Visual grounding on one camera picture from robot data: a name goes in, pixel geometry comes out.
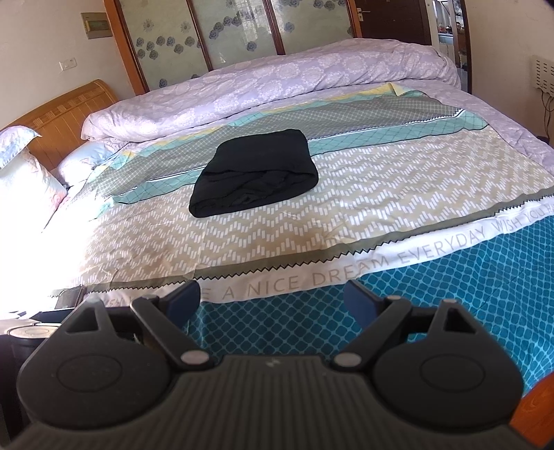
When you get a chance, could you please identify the wooden framed glass partition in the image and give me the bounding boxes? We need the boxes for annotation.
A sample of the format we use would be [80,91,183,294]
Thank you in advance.
[103,0,368,95]

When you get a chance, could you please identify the wooden headboard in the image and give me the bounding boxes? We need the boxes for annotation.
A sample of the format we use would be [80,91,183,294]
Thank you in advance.
[0,79,120,174]

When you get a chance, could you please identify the white floral pillow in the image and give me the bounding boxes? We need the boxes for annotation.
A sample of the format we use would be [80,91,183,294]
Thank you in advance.
[0,125,70,243]

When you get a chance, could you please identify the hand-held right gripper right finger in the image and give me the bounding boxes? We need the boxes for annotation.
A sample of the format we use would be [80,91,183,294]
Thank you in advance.
[332,279,480,370]

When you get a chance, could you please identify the thin wall cable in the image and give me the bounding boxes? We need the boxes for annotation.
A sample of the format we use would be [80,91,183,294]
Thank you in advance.
[538,89,554,144]

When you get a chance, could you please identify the black pants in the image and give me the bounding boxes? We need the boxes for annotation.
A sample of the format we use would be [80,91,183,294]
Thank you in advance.
[188,128,320,218]

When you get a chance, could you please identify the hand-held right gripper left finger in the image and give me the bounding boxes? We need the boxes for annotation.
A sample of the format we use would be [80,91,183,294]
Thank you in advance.
[65,280,214,371]

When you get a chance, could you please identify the light blue pillow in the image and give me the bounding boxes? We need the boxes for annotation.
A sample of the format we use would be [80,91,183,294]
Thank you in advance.
[56,142,119,188]

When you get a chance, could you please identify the dark brown door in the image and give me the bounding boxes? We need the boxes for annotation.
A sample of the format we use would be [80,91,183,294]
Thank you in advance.
[356,0,434,46]

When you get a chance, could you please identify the lilac floral quilt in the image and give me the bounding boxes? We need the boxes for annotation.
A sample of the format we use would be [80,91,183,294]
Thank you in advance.
[81,38,462,141]

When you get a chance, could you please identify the patterned bed sheet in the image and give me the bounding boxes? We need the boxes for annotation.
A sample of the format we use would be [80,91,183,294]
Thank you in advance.
[47,82,554,399]

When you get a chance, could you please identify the beige wall panel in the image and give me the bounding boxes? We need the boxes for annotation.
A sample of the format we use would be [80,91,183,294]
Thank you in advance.
[81,12,111,41]

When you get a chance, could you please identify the wooden bed frame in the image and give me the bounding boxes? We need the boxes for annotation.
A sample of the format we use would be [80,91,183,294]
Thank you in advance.
[510,376,554,450]

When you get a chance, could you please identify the dark flat rectangular device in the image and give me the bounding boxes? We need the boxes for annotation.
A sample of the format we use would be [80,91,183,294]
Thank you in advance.
[55,287,86,311]

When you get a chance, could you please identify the round silver lid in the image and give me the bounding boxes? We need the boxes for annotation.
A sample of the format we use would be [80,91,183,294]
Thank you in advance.
[6,324,59,343]

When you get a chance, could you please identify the white vented wall box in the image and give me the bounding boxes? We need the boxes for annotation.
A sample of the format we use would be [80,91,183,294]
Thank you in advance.
[530,54,554,94]

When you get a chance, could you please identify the dark nightstand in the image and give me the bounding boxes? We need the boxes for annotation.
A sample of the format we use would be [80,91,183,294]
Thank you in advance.
[0,309,65,438]

